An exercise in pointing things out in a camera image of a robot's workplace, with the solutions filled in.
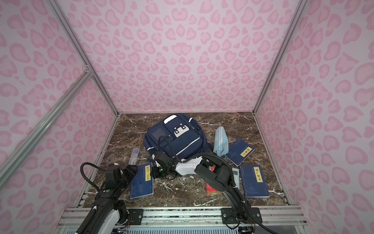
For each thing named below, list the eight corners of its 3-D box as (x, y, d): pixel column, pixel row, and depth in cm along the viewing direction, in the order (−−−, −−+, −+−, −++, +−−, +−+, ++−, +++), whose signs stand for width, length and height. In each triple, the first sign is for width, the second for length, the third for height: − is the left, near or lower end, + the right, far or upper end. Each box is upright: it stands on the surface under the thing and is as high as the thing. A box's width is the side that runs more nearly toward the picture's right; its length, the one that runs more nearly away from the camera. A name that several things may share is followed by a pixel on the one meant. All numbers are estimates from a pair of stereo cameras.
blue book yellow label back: (237, 167, 92) (238, 165, 90) (219, 151, 100) (220, 149, 98) (254, 150, 100) (255, 148, 98) (236, 136, 107) (237, 135, 105)
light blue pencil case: (213, 156, 97) (214, 151, 92) (211, 131, 110) (212, 126, 105) (228, 156, 97) (230, 151, 92) (224, 131, 110) (225, 126, 105)
